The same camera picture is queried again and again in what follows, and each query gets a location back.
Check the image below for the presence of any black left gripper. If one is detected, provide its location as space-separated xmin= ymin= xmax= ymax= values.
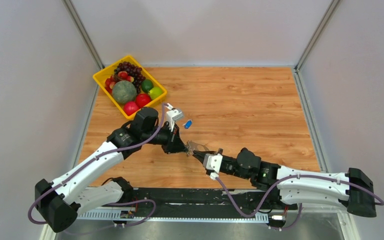
xmin=142 ymin=122 xmax=189 ymax=156

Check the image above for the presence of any silver keyring bunch with keys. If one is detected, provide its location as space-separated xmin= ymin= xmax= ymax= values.
xmin=185 ymin=140 xmax=209 ymax=157

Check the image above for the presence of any silver key with blue tag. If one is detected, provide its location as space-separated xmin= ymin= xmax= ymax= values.
xmin=183 ymin=119 xmax=193 ymax=129

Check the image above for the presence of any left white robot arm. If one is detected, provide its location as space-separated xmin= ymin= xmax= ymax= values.
xmin=28 ymin=103 xmax=188 ymax=233

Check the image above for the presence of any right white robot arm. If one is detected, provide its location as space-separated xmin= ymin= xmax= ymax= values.
xmin=191 ymin=148 xmax=384 ymax=218

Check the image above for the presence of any red apple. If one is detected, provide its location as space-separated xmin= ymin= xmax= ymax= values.
xmin=135 ymin=93 xmax=152 ymax=108
xmin=123 ymin=101 xmax=140 ymax=116

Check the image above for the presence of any dark green lime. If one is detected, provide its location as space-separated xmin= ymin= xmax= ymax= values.
xmin=141 ymin=79 xmax=154 ymax=93

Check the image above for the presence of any green netted melon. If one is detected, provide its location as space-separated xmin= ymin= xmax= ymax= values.
xmin=112 ymin=80 xmax=138 ymax=105

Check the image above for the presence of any red-yellow peach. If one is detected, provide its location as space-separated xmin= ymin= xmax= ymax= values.
xmin=125 ymin=75 xmax=135 ymax=83

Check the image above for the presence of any dark purple grape bunch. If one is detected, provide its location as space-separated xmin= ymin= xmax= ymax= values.
xmin=113 ymin=61 xmax=146 ymax=94

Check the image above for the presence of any yellow plastic fruit tray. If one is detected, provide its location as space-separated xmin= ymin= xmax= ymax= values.
xmin=93 ymin=55 xmax=168 ymax=120

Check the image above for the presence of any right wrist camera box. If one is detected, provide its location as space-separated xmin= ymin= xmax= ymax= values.
xmin=202 ymin=153 xmax=223 ymax=180

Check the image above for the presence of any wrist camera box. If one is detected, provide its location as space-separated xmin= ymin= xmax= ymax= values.
xmin=202 ymin=153 xmax=223 ymax=180
xmin=164 ymin=103 xmax=184 ymax=132

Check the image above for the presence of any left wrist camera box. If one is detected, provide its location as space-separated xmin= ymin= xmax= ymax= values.
xmin=164 ymin=103 xmax=184 ymax=132

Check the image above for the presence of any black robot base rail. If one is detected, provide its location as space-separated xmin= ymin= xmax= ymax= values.
xmin=116 ymin=187 xmax=286 ymax=219

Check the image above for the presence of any right aluminium frame post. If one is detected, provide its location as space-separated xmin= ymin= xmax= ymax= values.
xmin=294 ymin=0 xmax=342 ymax=72

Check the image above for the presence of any aluminium frame post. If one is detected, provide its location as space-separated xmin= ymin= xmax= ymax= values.
xmin=62 ymin=0 xmax=105 ymax=69
xmin=294 ymin=0 xmax=342 ymax=72

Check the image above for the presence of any left aluminium frame post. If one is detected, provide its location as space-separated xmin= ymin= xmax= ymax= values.
xmin=62 ymin=0 xmax=105 ymax=69

